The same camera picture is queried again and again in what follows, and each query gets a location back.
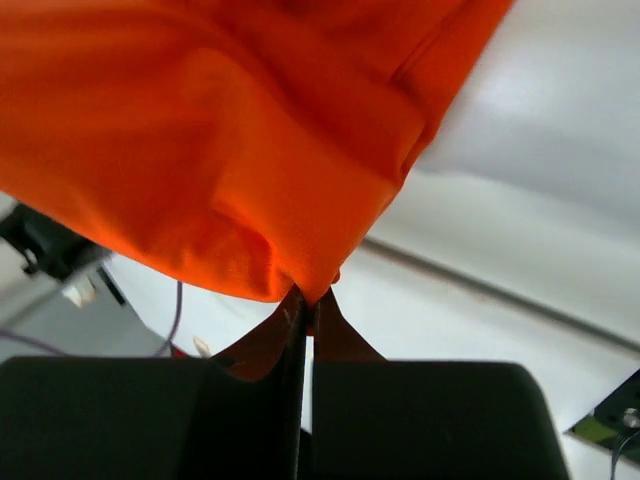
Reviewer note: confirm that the orange t shirt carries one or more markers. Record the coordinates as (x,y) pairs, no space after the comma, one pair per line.
(244,147)

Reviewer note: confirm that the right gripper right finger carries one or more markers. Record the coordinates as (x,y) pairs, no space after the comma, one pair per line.
(374,418)

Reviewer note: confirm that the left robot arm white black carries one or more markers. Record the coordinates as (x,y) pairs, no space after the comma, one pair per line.
(47,247)

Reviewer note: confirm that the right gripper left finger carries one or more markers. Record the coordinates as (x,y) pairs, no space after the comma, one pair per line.
(235,415)

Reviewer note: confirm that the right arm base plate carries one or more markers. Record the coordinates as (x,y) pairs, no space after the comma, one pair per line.
(604,426)

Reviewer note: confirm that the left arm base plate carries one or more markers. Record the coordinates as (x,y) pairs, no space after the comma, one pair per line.
(111,286)

